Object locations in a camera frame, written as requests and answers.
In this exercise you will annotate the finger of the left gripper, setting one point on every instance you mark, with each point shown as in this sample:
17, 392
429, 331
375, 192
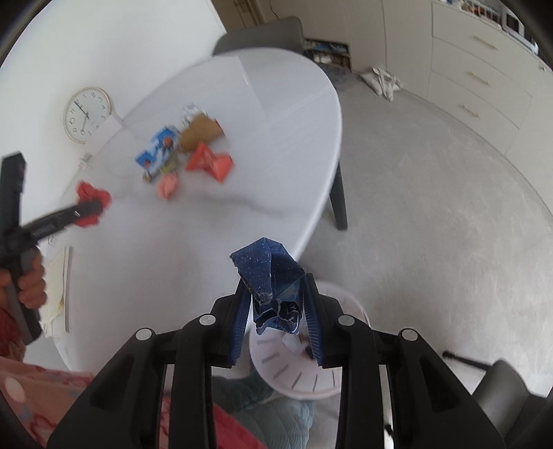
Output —
55, 222

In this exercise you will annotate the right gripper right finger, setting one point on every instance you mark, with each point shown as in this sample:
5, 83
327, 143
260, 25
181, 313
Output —
430, 407

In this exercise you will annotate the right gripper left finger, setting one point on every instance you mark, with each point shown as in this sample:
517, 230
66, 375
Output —
121, 408

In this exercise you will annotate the red paper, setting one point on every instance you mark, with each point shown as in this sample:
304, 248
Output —
97, 200

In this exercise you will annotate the pink paper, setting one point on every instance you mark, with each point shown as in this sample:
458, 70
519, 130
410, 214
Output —
168, 185

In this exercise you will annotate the blue snack box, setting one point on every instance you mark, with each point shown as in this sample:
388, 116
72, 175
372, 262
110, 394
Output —
163, 146

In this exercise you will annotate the orange red wrapper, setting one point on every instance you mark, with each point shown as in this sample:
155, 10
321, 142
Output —
217, 165

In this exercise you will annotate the brown paper bag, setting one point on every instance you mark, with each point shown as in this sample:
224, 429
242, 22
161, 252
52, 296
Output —
202, 129

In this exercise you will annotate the blue paper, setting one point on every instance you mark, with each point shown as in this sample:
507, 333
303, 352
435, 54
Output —
275, 281

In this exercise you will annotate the white printed paper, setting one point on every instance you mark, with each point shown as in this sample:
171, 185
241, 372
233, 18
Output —
189, 113

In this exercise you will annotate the white round trash bin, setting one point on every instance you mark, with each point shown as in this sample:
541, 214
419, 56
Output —
285, 363

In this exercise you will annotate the person's left hand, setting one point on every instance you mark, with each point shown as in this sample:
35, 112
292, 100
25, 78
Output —
32, 286

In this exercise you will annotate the white paper card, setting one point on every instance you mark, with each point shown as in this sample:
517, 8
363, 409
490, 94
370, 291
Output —
111, 126

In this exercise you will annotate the dark grey chair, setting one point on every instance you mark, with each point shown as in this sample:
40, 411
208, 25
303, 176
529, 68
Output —
286, 34

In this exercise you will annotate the white cloth bag on floor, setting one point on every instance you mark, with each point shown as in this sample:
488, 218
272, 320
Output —
382, 82

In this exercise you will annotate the white drawer cabinet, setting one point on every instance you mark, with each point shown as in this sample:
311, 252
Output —
482, 77

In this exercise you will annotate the white microwave oven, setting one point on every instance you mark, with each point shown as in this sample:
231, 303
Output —
515, 27

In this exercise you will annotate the white round wall clock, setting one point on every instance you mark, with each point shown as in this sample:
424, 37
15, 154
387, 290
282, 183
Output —
85, 112

